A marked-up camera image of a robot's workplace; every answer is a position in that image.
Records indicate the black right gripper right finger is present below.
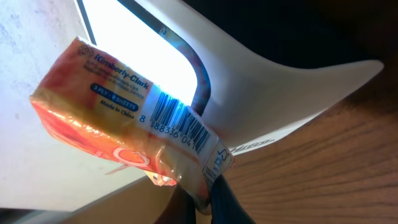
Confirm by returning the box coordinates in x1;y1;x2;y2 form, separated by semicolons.
211;175;256;224

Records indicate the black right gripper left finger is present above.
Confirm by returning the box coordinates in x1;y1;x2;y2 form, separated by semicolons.
154;185;196;224

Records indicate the orange snack packet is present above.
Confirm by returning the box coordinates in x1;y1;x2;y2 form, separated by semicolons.
30;37;234;211

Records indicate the white barcode scanner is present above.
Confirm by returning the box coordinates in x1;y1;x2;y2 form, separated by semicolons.
76;0;383;154

